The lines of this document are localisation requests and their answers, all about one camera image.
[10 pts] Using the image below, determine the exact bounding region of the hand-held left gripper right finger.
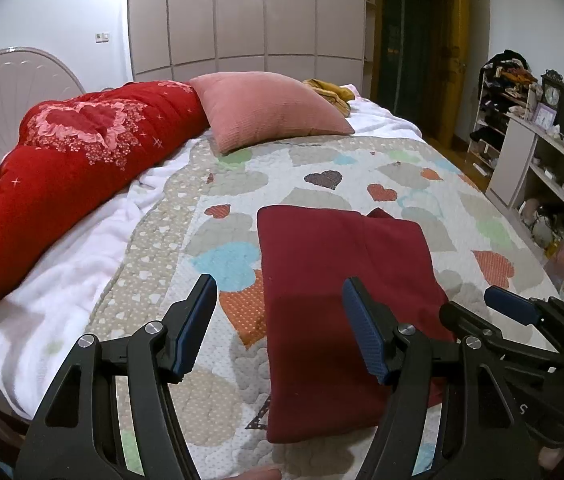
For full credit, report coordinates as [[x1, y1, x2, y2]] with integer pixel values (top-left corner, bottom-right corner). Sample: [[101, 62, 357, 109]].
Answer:
[[342, 276, 545, 480]]

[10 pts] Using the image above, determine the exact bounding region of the white shelf unit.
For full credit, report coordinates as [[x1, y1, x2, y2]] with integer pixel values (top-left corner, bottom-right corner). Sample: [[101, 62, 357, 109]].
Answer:
[[484, 110, 564, 281]]

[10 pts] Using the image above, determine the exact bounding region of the shoe rack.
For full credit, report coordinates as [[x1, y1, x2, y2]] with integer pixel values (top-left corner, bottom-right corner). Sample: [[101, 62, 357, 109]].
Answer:
[[469, 50, 538, 177]]

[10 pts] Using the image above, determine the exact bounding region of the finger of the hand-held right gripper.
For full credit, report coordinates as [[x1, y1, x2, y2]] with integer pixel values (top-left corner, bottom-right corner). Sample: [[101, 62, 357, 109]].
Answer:
[[484, 285, 562, 329], [439, 301, 564, 367]]

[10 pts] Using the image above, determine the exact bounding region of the yellow cloth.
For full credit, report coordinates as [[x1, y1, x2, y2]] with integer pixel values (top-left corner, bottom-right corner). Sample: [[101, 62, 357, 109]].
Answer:
[[303, 78, 357, 117]]

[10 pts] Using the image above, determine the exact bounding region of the dark door with yellow frame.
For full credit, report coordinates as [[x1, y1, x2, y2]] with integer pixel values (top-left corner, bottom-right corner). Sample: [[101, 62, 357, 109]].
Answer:
[[372, 0, 477, 148]]

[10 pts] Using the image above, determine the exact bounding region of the person's right hand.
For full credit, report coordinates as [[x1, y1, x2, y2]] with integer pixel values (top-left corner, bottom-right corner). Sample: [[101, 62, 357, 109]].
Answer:
[[536, 446, 564, 472]]

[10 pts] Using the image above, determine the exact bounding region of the pink pillow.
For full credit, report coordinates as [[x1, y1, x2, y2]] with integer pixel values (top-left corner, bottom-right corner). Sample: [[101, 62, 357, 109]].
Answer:
[[189, 72, 356, 155]]

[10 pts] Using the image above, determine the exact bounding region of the beige wardrobe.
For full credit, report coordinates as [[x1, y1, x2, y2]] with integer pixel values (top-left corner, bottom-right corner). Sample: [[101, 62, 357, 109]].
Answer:
[[127, 0, 377, 81]]

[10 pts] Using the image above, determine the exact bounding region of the dark red garment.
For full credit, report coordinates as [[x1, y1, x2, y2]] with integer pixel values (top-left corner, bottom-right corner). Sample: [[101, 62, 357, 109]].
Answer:
[[256, 205, 455, 445]]

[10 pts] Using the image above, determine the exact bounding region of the heart-print quilt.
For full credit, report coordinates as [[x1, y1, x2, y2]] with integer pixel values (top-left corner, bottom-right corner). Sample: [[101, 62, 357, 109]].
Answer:
[[82, 135, 562, 480]]

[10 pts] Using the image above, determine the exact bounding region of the red floral duvet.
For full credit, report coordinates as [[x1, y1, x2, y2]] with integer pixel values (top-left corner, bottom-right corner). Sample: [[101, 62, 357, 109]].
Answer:
[[0, 79, 210, 323]]

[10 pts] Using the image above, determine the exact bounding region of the dark ornate mantel clock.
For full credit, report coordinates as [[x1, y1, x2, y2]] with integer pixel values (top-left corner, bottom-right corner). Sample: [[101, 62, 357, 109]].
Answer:
[[540, 70, 564, 112]]

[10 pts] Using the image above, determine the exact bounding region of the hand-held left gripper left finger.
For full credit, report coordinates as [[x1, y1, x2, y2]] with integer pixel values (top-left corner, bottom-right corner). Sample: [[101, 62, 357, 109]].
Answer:
[[14, 274, 219, 480]]

